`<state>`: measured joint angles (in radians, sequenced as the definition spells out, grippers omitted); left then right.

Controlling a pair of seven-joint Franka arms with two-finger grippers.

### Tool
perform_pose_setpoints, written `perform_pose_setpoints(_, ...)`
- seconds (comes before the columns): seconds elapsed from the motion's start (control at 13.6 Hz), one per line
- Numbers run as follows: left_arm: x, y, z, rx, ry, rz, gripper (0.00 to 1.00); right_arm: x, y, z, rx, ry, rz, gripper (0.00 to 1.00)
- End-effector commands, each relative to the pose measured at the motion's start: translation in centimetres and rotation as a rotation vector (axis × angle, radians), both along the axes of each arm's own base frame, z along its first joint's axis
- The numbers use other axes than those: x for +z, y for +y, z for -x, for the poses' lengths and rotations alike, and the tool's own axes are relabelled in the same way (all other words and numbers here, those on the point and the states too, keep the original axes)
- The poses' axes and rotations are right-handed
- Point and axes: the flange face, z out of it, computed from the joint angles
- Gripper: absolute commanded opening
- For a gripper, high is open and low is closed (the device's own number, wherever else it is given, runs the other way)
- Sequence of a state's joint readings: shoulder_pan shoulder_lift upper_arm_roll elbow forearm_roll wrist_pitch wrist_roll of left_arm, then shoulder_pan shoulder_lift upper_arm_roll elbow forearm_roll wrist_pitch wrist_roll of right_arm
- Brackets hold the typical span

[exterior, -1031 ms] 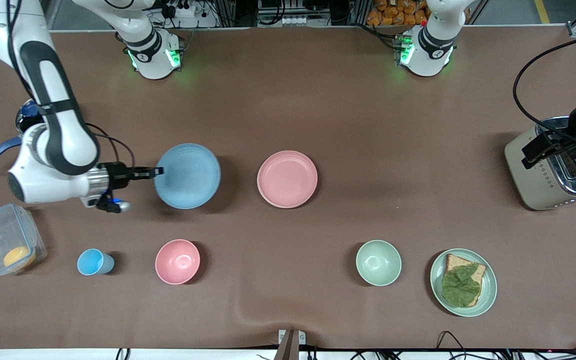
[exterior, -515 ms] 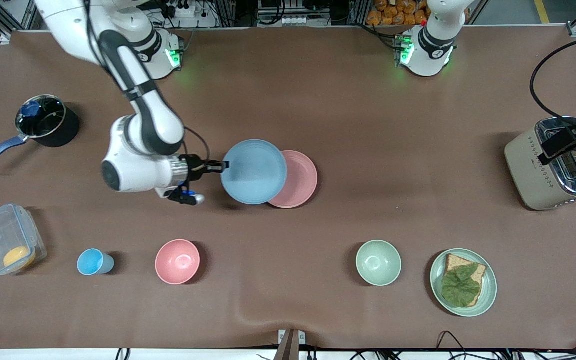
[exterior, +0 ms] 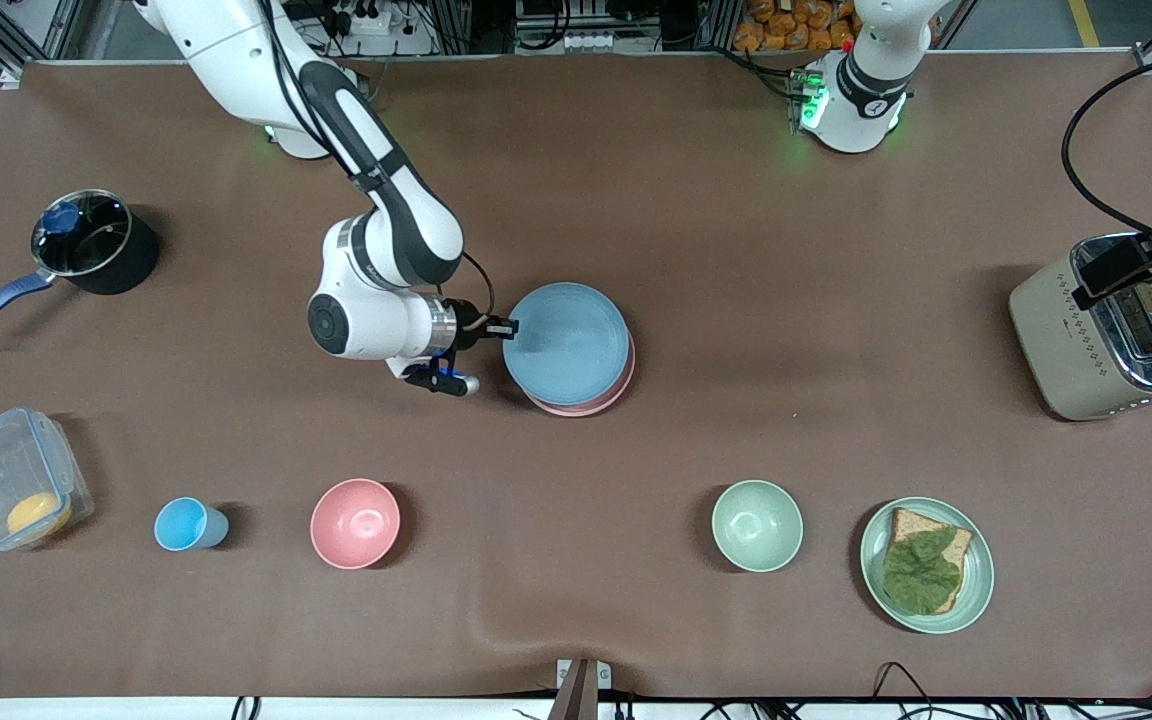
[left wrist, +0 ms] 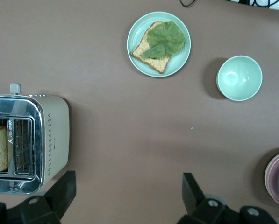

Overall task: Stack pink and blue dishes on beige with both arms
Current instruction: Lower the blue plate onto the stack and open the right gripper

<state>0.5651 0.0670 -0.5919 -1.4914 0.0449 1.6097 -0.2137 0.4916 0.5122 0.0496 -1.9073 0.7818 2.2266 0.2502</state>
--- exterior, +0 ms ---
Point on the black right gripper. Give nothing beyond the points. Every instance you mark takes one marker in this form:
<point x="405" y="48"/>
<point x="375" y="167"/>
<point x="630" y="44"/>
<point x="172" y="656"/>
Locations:
<point x="468" y="324"/>

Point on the blue plate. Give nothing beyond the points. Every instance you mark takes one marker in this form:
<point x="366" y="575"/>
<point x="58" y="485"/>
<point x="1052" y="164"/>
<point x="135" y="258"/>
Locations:
<point x="566" y="345"/>

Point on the pink plate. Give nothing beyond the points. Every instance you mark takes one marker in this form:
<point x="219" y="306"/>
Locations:
<point x="617" y="396"/>

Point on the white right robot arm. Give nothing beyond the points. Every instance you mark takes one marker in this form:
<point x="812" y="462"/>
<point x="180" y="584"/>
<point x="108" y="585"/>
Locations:
<point x="236" y="50"/>

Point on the beige and chrome toaster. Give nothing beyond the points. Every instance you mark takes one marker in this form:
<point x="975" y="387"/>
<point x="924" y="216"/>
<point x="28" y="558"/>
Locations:
<point x="1056" y="340"/>

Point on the pink bowl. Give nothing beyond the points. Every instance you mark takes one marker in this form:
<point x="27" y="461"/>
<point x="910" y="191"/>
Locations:
<point x="356" y="523"/>

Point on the green bowl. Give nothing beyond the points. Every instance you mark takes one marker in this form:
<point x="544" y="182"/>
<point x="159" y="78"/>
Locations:
<point x="756" y="525"/>

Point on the white power strip with plugs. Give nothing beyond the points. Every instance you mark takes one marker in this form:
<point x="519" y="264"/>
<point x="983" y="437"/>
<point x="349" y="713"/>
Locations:
<point x="371" y="18"/>

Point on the brown toast slice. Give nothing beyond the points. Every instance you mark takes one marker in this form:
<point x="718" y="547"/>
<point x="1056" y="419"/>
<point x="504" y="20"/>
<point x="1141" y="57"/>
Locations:
<point x="906" y="525"/>

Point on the green plate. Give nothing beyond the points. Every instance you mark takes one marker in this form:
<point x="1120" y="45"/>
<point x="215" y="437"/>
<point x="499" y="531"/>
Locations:
<point x="976" y="590"/>

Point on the metal table clamp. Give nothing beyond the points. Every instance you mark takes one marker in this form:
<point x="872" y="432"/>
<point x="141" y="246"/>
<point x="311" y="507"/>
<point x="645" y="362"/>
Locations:
<point x="581" y="690"/>

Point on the blue cup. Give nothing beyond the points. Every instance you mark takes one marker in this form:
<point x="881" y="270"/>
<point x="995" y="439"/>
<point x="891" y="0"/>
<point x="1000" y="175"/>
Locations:
<point x="181" y="523"/>

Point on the green lettuce leaf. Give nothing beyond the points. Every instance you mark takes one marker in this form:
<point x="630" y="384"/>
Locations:
<point x="921" y="575"/>

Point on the glass lid with blue knob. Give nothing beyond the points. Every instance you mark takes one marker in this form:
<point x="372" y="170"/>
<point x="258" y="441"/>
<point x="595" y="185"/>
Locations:
<point x="101" y="240"/>

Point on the bag of orange buns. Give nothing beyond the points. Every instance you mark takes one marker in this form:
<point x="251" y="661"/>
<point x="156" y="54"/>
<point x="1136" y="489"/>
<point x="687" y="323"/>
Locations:
<point x="786" y="30"/>

